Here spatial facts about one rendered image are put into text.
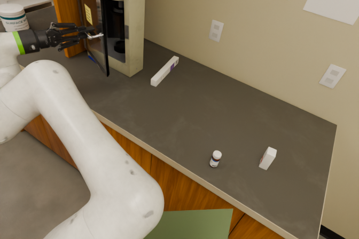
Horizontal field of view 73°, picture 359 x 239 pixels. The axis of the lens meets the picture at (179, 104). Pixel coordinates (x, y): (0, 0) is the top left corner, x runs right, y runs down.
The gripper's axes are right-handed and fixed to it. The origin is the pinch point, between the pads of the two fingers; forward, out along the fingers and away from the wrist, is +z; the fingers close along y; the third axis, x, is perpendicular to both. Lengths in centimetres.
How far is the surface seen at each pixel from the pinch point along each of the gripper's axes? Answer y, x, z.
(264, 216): -26, -99, 23
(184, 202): -57, -71, 14
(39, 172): -120, 26, -42
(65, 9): 0.9, 24.3, -1.5
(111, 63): -22.8, 4.3, 12.2
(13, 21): -16, 56, -24
